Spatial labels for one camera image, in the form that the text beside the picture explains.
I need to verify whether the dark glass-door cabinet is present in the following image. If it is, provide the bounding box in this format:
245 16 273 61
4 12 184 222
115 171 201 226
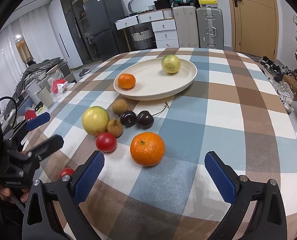
59 0 99 64

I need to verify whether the person's left hand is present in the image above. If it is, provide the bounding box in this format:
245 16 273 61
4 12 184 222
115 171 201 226
0 187 30 204

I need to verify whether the black cable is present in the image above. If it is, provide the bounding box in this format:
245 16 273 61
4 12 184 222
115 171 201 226
0 96 19 130

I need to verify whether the cream round plate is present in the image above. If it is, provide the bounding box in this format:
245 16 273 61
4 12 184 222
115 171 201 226
114 59 197 101

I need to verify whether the wooden door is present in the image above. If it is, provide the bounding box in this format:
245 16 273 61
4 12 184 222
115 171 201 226
225 0 279 60

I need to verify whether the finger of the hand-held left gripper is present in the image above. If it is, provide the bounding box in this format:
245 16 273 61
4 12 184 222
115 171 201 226
21 134 64 162
3 112 51 142

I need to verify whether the black storage basket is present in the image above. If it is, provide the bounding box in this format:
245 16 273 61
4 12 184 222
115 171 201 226
153 0 174 11

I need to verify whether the white tumbler cup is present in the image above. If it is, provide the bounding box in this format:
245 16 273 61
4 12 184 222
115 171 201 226
37 88 54 108

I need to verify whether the brown cardboard box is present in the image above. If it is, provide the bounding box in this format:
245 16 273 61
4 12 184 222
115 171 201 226
282 74 297 94

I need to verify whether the dark red cherry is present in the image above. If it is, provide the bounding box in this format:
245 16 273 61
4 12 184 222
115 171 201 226
120 110 137 127
136 102 169 128

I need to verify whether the green-yellow round fruit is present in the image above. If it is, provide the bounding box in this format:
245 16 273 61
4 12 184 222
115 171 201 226
82 106 110 137
162 54 181 74

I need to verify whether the dark grey refrigerator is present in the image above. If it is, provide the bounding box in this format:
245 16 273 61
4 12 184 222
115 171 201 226
83 0 129 62

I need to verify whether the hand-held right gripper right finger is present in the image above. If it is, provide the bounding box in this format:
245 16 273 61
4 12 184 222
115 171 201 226
204 151 288 240

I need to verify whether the white wardrobe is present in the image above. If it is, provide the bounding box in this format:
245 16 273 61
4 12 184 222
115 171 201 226
49 0 83 67

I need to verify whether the grey metal hoop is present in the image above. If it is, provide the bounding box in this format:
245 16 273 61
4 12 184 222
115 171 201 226
128 0 159 13

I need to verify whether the group of scattered shoes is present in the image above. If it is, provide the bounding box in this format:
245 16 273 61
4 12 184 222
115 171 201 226
260 56 296 113

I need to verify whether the woven laundry basket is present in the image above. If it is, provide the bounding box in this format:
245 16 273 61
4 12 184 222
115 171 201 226
132 29 155 50

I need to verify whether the red plastic bag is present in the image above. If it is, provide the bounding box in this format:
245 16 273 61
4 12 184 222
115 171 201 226
51 79 67 93

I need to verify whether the beige suitcase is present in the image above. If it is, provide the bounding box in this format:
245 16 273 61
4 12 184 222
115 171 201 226
173 6 199 48

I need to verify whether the white curtain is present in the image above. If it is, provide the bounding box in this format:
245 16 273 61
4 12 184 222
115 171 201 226
0 12 56 93

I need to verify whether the red cherry tomato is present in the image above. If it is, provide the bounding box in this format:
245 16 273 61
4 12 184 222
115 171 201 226
59 168 75 180
96 132 117 153

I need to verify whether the yellow black shoe box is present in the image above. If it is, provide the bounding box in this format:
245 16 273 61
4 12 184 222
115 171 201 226
198 0 218 8

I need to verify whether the white drawer desk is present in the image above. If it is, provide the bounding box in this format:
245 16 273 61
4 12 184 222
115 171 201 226
115 9 179 49

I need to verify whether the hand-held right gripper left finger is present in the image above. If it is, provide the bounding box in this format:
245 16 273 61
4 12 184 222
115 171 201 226
22 150 105 240

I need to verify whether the orange tangerine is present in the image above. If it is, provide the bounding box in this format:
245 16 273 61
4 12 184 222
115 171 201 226
118 73 136 89
130 132 165 167

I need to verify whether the silver suitcase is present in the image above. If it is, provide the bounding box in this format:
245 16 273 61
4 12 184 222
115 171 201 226
196 7 224 50

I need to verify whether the brown longan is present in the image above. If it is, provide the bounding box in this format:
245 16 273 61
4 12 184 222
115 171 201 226
107 116 124 137
112 99 128 114

